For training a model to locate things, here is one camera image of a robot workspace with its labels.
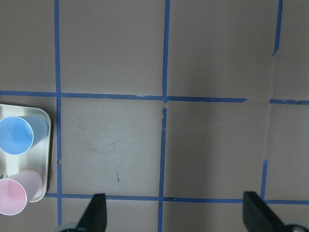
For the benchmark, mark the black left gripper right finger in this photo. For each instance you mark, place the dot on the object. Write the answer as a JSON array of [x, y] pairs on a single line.
[[258, 217]]

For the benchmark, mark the pink plastic cup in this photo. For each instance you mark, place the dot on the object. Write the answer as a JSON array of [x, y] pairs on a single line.
[[17, 191]]

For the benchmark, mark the blue plastic cup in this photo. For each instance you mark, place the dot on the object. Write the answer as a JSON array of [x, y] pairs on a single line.
[[18, 134]]

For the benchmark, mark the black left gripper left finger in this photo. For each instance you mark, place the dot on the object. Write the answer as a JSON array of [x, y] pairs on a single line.
[[94, 218]]

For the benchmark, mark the cream plastic tray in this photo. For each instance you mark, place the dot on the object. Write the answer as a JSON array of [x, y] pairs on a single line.
[[37, 158]]

